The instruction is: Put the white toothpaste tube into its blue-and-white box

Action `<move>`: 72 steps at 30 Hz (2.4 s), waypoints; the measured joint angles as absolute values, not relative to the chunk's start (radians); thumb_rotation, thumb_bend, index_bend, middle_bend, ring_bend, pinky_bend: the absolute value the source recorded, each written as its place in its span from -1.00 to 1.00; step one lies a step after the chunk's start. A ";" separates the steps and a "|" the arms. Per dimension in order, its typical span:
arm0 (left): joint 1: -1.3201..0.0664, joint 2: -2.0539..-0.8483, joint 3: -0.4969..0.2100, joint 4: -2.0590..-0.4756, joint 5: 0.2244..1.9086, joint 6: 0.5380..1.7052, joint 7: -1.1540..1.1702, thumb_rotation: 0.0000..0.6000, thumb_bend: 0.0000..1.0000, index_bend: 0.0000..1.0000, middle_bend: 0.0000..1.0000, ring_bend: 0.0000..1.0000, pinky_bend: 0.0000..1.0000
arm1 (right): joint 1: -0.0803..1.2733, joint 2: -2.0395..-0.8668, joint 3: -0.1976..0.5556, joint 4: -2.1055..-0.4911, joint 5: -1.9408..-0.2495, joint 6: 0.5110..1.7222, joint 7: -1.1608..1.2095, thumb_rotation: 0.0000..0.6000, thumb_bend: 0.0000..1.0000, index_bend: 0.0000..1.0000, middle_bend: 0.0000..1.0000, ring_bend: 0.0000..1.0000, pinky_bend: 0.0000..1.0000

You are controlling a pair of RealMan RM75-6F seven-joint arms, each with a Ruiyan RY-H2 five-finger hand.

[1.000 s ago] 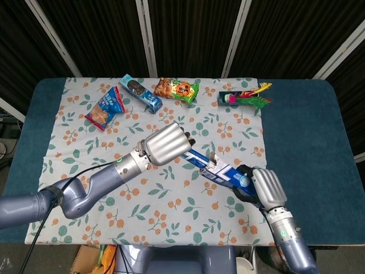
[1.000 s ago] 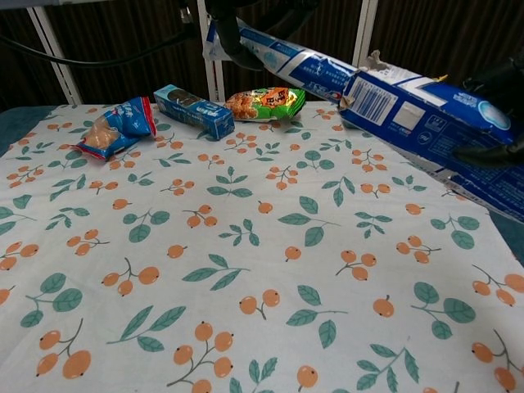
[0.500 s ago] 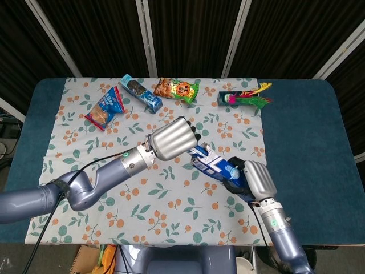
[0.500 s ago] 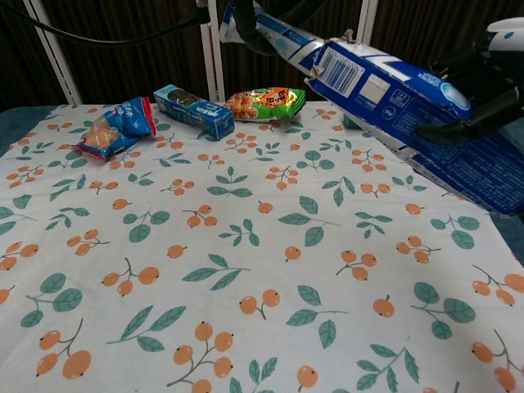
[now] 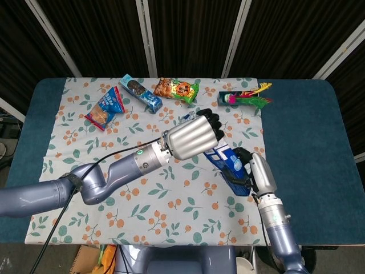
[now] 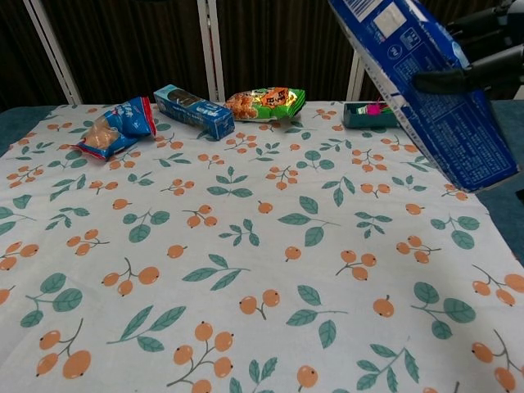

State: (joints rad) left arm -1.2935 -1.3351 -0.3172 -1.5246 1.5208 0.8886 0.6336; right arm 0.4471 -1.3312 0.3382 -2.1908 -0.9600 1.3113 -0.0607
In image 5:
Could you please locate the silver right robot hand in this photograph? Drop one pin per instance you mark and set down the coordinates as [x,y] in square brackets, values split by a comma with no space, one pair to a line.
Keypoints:
[263,174]

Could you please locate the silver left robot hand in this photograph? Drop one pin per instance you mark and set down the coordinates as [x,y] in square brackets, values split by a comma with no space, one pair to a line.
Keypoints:
[191,138]

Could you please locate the blue snack package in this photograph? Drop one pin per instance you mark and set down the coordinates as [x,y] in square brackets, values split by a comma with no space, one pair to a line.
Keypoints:
[228,157]

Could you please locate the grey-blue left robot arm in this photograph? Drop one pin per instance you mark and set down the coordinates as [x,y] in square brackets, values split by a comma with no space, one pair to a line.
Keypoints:
[119,171]

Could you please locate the dark green shallow tray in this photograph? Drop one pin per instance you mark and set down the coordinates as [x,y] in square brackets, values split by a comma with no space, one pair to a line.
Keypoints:
[225,103]

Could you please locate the blue cookie package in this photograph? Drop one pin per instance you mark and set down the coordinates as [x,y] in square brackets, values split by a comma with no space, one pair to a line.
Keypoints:
[142,94]

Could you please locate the green orange snack bag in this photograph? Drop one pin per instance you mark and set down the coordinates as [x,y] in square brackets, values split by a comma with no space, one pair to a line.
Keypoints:
[176,90]

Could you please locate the colourful feather shuttlecock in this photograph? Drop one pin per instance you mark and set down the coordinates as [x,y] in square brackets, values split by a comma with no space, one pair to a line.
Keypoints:
[232,98]

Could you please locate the dark teal table cover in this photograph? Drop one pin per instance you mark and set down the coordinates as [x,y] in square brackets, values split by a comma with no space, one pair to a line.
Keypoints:
[308,128]

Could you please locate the floral print tablecloth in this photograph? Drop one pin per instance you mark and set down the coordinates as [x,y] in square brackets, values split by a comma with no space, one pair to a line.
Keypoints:
[159,199]

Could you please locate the blue red snack bag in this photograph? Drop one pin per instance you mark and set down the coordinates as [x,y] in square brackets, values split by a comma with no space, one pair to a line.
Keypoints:
[108,104]

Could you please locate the white cup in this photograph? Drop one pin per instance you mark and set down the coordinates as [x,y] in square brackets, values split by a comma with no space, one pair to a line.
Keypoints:
[243,264]

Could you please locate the grey-blue robot torso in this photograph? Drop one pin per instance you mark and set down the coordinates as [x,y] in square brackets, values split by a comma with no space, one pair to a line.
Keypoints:
[176,259]

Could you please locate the orange yellow bag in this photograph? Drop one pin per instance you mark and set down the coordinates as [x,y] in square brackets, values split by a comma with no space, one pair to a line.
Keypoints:
[107,258]

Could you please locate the white screen frame post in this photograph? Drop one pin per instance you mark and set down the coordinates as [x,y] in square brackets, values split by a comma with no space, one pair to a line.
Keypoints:
[360,157]
[11,111]
[146,37]
[52,34]
[236,37]
[342,52]

